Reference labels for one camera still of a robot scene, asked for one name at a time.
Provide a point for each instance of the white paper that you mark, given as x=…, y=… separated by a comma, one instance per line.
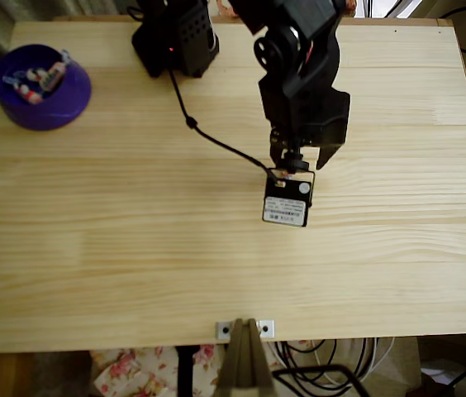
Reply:
x=435, y=368

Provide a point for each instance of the purple bowl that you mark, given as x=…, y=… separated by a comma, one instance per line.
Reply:
x=51, y=111

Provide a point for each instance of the floral pattern cloth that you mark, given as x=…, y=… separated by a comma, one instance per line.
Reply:
x=134, y=372

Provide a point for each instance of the tan camera stand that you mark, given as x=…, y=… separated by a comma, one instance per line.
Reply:
x=244, y=360

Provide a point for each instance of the black camera box white label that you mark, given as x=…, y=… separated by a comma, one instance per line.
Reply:
x=286, y=207

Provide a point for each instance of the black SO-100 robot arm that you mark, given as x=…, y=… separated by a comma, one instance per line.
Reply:
x=187, y=33

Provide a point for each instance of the silver metal bracket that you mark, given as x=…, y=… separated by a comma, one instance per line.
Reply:
x=222, y=329

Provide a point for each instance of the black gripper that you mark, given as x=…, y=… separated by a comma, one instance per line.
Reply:
x=327, y=133

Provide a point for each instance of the black post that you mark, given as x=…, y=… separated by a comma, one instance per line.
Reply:
x=185, y=372

